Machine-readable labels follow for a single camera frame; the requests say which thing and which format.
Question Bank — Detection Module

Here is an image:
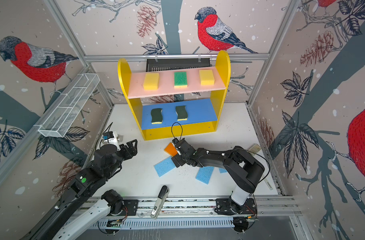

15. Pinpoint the black vent panel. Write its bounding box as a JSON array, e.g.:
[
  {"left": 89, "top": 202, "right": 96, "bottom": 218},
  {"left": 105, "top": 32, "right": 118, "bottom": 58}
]
[{"left": 145, "top": 59, "right": 212, "bottom": 72}]

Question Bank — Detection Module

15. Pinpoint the light blue sponge right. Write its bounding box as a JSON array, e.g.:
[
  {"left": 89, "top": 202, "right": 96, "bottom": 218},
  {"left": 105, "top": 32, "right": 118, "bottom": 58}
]
[{"left": 219, "top": 168, "right": 227, "bottom": 174}]

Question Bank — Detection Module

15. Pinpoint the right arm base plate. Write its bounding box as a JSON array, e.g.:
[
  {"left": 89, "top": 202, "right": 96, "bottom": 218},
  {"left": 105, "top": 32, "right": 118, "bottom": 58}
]
[{"left": 214, "top": 198, "right": 257, "bottom": 216}]

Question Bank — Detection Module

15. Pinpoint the green yellow sponge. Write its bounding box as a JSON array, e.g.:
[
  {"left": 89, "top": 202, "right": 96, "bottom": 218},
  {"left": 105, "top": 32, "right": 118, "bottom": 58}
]
[{"left": 174, "top": 72, "right": 188, "bottom": 89}]

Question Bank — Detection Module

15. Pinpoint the pink upper shelf board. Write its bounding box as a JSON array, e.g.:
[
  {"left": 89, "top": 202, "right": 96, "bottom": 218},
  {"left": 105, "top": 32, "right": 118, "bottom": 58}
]
[{"left": 122, "top": 67, "right": 228, "bottom": 99}]

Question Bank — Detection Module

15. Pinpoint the perforated aluminium rail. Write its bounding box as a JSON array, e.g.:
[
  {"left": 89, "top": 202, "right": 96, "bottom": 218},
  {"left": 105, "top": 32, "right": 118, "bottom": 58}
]
[{"left": 89, "top": 217, "right": 234, "bottom": 231}]

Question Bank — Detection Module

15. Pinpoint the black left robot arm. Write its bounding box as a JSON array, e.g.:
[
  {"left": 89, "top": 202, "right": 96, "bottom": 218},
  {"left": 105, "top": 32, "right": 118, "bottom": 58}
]
[{"left": 22, "top": 140, "right": 137, "bottom": 240}]

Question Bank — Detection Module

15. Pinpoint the seasoning jar right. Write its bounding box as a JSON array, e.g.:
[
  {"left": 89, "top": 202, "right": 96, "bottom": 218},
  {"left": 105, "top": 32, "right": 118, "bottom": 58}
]
[{"left": 248, "top": 144, "right": 261, "bottom": 156}]

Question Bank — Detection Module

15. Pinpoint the light blue sponge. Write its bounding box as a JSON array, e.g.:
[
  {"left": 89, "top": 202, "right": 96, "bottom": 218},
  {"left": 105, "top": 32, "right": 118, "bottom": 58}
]
[
  {"left": 195, "top": 167, "right": 214, "bottom": 185},
  {"left": 154, "top": 157, "right": 176, "bottom": 177},
  {"left": 219, "top": 168, "right": 227, "bottom": 174}
]

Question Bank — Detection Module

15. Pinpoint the orange sponge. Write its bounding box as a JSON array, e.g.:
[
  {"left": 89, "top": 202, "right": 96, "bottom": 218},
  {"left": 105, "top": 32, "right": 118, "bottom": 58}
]
[{"left": 164, "top": 143, "right": 178, "bottom": 157}]

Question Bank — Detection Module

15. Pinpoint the dark green wavy sponge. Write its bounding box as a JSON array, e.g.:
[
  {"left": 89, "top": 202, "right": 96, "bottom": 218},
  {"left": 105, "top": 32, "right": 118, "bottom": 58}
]
[
  {"left": 175, "top": 106, "right": 188, "bottom": 121},
  {"left": 150, "top": 108, "right": 163, "bottom": 125}
]

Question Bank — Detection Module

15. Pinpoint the white wire mesh basket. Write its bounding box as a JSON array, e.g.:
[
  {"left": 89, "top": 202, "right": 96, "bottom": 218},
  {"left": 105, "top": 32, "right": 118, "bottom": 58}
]
[{"left": 38, "top": 73, "right": 100, "bottom": 138}]

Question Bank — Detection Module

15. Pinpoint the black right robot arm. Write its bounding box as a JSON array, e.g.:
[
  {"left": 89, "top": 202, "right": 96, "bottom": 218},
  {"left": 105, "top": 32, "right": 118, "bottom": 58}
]
[{"left": 172, "top": 138, "right": 265, "bottom": 216}]

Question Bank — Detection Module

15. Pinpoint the yellow shelf frame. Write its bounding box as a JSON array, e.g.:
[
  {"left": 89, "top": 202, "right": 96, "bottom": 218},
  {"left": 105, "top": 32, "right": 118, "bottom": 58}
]
[{"left": 117, "top": 51, "right": 231, "bottom": 141}]

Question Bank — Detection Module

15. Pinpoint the light blue sponge left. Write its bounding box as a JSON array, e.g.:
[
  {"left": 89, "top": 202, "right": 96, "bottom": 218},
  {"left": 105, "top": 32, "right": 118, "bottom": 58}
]
[{"left": 154, "top": 157, "right": 176, "bottom": 177}]

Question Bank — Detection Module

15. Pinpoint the blue lower shelf board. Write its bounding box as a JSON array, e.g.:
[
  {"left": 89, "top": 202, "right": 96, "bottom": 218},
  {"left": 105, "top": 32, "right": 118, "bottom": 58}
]
[{"left": 141, "top": 99, "right": 217, "bottom": 130}]

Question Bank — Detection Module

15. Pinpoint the black silver handheld tool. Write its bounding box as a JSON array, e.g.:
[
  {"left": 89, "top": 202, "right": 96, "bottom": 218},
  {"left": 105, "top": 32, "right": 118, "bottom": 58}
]
[{"left": 150, "top": 185, "right": 169, "bottom": 219}]

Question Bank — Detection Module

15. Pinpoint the clear plastic ruler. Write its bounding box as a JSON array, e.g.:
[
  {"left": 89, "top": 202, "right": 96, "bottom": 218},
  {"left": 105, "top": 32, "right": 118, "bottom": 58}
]
[{"left": 263, "top": 178, "right": 273, "bottom": 191}]

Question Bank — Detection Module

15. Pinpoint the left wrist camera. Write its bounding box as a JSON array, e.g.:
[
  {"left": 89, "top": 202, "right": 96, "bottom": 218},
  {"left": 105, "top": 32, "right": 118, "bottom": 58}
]
[{"left": 102, "top": 131, "right": 122, "bottom": 147}]

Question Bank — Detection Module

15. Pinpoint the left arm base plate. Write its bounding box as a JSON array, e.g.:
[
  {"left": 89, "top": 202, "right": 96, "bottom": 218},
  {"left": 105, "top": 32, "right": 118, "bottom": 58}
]
[{"left": 109, "top": 200, "right": 139, "bottom": 217}]

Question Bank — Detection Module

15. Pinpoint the light blue sponge middle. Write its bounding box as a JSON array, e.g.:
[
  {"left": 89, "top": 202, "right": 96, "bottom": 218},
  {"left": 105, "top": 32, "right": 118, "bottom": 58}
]
[{"left": 195, "top": 167, "right": 214, "bottom": 185}]

